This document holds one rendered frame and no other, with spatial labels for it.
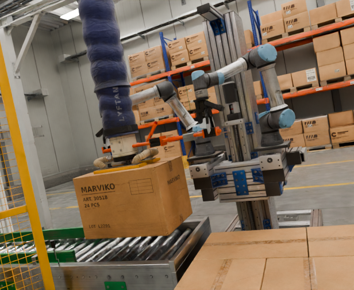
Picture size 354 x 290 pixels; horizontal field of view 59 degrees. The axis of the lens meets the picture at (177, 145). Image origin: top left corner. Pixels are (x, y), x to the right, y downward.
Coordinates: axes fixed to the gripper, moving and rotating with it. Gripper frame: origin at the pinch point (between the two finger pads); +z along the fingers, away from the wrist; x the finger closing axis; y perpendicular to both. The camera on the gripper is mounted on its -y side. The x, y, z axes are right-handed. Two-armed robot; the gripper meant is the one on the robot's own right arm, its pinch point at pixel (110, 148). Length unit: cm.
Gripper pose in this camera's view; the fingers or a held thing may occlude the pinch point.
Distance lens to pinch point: 245.5
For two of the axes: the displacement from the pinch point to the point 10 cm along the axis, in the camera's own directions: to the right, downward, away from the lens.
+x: 3.8, -1.3, 9.1
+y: 9.0, -1.5, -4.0
